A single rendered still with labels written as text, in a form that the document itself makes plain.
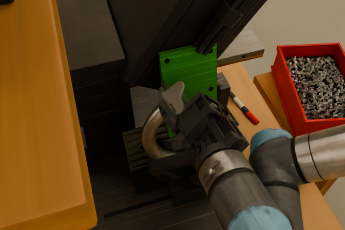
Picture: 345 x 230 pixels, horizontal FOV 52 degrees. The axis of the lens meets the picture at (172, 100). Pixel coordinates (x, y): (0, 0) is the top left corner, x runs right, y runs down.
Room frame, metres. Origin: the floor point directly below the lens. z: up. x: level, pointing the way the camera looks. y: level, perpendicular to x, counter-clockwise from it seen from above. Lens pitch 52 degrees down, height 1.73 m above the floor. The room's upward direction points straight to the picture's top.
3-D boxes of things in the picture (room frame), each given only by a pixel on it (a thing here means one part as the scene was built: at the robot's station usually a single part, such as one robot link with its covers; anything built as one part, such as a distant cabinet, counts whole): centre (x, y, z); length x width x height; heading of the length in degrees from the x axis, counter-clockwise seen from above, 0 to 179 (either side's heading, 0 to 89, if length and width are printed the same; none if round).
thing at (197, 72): (0.50, -0.03, 1.17); 0.13 x 0.12 x 0.20; 18
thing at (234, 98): (0.63, -0.21, 0.91); 0.13 x 0.02 x 0.02; 31
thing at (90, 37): (0.61, 0.22, 1.07); 0.30 x 0.18 x 0.34; 18
